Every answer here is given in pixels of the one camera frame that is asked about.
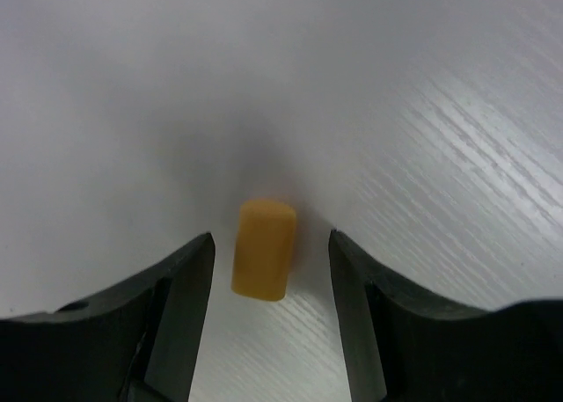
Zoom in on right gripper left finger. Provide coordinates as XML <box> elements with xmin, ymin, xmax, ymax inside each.
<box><xmin>1</xmin><ymin>233</ymin><xmax>216</xmax><ymax>401</ymax></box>

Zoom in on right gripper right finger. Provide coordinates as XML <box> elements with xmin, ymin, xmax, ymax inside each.
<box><xmin>328</xmin><ymin>230</ymin><xmax>562</xmax><ymax>401</ymax></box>

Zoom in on yellow orange eraser cap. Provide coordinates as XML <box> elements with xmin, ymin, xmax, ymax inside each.
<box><xmin>231</xmin><ymin>199</ymin><xmax>297</xmax><ymax>302</ymax></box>

